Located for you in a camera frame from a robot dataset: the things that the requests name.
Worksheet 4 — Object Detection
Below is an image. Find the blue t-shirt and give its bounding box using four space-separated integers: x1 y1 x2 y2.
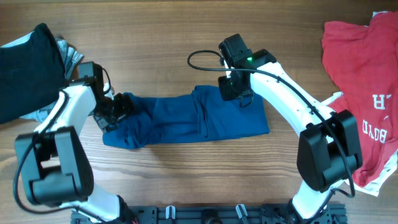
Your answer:
102 85 270 149

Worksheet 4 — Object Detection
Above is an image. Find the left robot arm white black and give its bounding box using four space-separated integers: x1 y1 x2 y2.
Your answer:
12 62 138 223

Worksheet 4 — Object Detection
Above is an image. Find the black folded garment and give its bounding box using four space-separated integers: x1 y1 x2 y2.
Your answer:
0 22 68 124

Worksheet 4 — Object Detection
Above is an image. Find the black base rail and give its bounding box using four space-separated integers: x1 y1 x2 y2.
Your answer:
70 203 348 224

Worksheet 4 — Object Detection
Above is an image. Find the grey camouflage garment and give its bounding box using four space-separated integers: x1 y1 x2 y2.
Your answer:
0 30 85 124

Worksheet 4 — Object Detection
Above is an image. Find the red t-shirt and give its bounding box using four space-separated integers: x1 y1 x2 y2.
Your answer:
322 11 397 196

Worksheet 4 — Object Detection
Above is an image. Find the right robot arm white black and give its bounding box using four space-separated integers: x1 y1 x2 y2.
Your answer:
218 34 363 223

